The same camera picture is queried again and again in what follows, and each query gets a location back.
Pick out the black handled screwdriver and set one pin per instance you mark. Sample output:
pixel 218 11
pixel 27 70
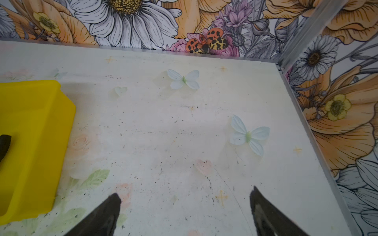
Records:
pixel 5 142

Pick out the right aluminium corner post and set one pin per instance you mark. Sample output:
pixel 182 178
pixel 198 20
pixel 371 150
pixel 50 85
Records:
pixel 312 27

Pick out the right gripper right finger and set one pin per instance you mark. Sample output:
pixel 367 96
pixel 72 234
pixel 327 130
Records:
pixel 269 220

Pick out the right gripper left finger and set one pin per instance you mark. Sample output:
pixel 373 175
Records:
pixel 101 221

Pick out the yellow plastic bin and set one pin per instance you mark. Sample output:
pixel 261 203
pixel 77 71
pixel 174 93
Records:
pixel 39 117

